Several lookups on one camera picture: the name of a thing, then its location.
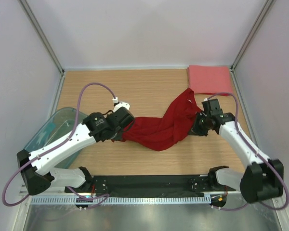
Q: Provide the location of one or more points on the teal plastic bin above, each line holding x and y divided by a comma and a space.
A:
58, 125

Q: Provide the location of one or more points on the slotted cable duct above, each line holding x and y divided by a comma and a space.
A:
74, 200

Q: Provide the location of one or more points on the aluminium frame rail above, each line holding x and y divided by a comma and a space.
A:
33, 20

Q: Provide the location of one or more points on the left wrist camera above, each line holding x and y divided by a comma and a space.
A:
119, 104

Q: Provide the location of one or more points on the folded pink t shirt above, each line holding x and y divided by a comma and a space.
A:
209, 79

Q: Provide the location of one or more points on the dark red t shirt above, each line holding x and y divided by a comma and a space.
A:
159, 134

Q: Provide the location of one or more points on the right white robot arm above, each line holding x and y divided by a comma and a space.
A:
262, 179

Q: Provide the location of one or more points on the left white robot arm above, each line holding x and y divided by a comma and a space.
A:
38, 168

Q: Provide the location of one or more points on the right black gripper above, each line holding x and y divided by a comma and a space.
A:
195, 130

